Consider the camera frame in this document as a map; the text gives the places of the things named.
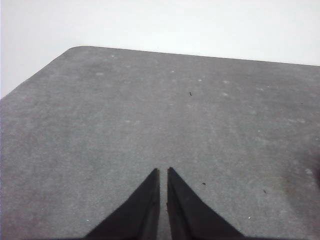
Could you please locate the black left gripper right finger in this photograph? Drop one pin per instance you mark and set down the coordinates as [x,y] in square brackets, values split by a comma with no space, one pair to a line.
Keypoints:
[190,215]

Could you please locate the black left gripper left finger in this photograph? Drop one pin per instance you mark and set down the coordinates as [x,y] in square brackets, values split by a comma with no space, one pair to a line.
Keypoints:
[140,215]

